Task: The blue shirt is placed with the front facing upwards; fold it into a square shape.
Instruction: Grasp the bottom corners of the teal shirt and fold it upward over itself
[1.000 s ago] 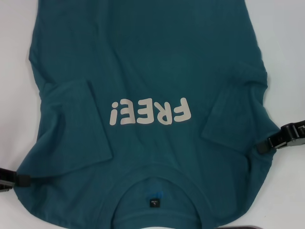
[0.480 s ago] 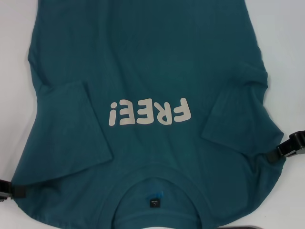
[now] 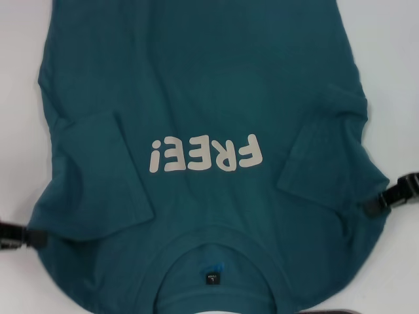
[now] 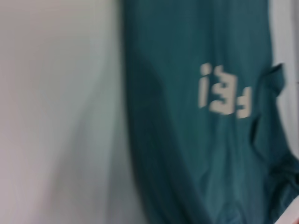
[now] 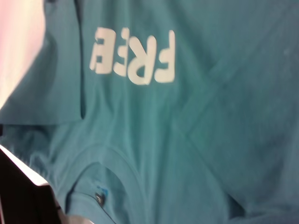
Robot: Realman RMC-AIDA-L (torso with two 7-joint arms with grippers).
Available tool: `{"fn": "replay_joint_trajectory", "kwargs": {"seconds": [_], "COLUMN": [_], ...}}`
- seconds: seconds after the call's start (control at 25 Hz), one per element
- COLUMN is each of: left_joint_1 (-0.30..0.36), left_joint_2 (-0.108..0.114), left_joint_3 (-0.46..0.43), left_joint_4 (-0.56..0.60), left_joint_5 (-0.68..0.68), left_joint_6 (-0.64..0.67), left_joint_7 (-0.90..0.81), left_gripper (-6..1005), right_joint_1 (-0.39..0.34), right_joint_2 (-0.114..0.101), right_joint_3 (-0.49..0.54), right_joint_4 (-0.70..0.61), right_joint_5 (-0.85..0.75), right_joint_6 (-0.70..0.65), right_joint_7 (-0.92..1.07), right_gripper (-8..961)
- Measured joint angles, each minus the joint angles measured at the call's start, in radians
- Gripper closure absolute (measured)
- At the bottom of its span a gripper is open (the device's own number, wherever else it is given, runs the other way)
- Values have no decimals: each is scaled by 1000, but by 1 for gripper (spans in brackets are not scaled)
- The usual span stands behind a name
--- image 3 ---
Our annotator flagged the teal blue printed t-shirt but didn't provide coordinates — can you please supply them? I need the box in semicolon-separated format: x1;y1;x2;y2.
27;0;393;314

